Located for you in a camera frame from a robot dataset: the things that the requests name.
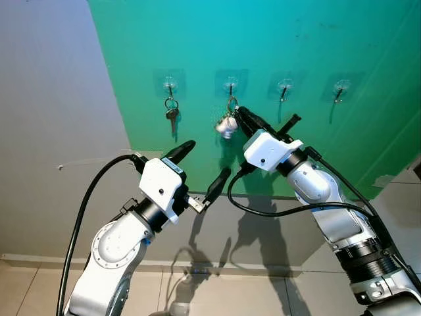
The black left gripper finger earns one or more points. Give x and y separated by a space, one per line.
218 184
180 151

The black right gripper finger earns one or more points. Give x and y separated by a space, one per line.
253 122
291 122

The key bunch with figure charm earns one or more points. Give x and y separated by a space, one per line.
227 124

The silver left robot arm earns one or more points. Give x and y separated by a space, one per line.
112 257

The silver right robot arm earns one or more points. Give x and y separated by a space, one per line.
335 217

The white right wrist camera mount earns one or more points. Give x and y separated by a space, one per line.
270 153

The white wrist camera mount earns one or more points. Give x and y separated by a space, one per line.
270 153
161 187

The clear adhesive wall hook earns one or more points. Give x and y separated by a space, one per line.
285 84
170 82
341 85
231 82

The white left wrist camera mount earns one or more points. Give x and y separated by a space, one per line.
161 187

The green wall sheet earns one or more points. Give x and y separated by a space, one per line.
263 39

